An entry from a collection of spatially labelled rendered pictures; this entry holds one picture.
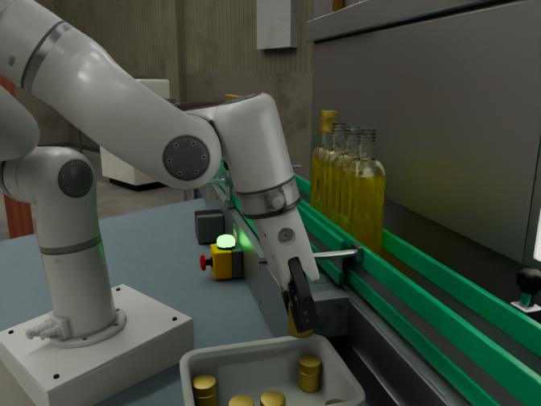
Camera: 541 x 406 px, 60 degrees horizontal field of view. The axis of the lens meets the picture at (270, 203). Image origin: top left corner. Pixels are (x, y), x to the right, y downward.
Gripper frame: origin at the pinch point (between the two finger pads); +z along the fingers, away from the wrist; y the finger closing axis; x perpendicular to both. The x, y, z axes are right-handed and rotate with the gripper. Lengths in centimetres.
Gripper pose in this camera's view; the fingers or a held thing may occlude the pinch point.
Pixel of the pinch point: (299, 308)
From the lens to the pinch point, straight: 64.1
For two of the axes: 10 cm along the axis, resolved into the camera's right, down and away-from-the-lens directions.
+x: -9.4, 3.1, -1.5
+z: 2.6, 9.2, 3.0
